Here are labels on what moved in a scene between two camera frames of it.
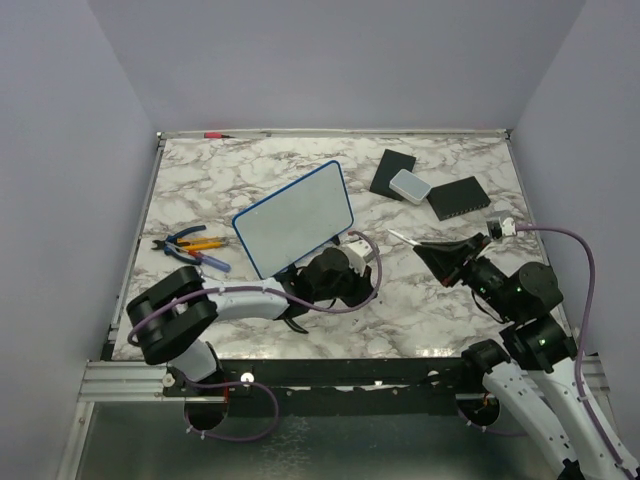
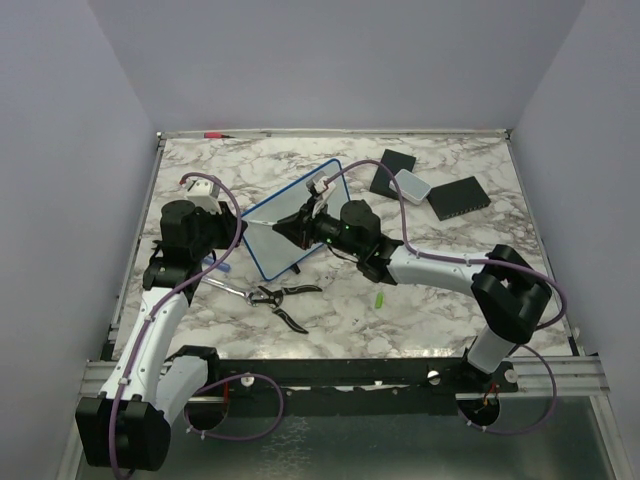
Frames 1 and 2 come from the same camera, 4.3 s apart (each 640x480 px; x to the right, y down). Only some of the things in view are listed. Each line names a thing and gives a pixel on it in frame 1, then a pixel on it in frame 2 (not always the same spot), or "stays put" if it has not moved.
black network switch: x=457 y=197 stays put
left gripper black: x=362 y=288 → x=227 y=220
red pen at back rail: x=216 y=135 stays put
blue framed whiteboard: x=296 y=219 stays put
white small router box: x=410 y=186 stays put
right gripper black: x=446 y=258 → x=299 y=227
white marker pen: x=404 y=238 → x=263 y=222
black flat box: x=391 y=165 stays put
